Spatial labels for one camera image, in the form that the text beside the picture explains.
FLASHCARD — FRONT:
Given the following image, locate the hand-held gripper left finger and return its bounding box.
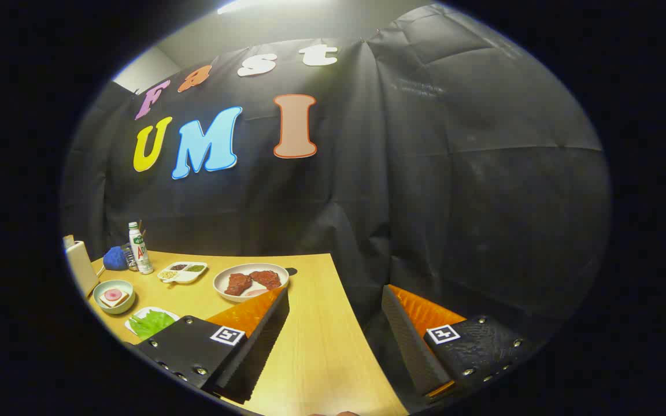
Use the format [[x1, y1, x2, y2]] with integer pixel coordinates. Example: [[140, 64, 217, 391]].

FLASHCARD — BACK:
[[135, 287, 291, 405]]

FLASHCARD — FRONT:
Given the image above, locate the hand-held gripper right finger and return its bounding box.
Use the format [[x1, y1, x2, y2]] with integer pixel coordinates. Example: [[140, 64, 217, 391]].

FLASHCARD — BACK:
[[380, 283, 535, 399]]

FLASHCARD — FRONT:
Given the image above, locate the green lettuce leaf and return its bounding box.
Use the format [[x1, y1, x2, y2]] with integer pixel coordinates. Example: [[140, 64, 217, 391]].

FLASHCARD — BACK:
[[128, 310, 176, 340]]

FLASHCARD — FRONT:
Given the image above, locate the red meat slice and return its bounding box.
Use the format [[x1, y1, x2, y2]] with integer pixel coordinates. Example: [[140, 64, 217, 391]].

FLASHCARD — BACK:
[[249, 270, 283, 291], [224, 273, 253, 296]]

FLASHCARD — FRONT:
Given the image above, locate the beige meat bowl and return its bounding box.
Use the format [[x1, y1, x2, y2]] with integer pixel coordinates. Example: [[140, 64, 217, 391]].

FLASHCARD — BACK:
[[213, 263, 290, 304]]

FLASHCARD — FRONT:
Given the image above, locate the white square plate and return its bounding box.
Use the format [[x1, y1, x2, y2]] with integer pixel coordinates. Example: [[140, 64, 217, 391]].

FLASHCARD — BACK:
[[124, 306, 181, 339]]

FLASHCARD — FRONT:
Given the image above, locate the white divided dish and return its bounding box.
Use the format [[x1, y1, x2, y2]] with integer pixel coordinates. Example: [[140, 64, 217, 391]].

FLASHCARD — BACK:
[[157, 261, 208, 285]]

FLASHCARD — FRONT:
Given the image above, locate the white drink bottle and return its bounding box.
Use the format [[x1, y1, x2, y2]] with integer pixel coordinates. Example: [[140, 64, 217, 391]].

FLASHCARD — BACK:
[[128, 222, 154, 275]]

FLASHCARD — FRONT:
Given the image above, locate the white bread slice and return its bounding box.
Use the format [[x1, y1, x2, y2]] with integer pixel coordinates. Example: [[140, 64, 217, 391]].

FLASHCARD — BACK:
[[99, 289, 130, 308]]

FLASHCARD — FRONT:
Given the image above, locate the pale green bowl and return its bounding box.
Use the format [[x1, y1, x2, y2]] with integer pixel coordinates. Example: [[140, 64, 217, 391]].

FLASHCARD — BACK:
[[92, 280, 136, 315]]

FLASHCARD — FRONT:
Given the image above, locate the blue oven mitt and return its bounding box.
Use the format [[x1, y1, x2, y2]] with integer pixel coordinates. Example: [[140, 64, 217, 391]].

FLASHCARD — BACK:
[[103, 246, 130, 272]]

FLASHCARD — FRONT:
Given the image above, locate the white toaster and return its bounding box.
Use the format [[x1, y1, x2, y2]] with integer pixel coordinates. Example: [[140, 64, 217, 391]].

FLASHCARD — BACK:
[[64, 240, 101, 298]]

